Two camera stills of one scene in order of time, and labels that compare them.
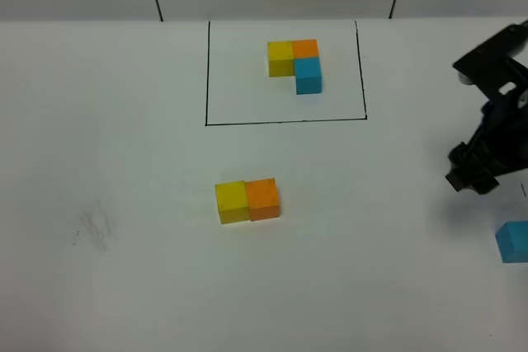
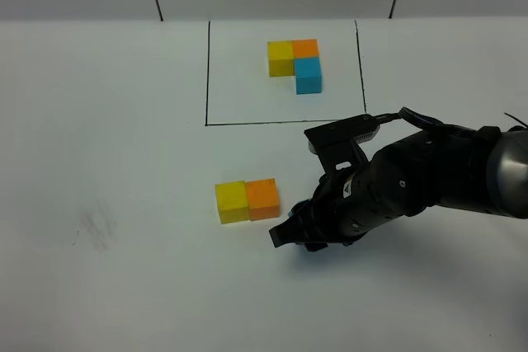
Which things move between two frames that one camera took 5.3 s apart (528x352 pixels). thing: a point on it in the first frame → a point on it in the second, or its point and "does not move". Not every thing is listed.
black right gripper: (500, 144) → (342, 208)
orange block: (263, 199) does not move
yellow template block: (280, 58) does not move
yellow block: (232, 202) does not move
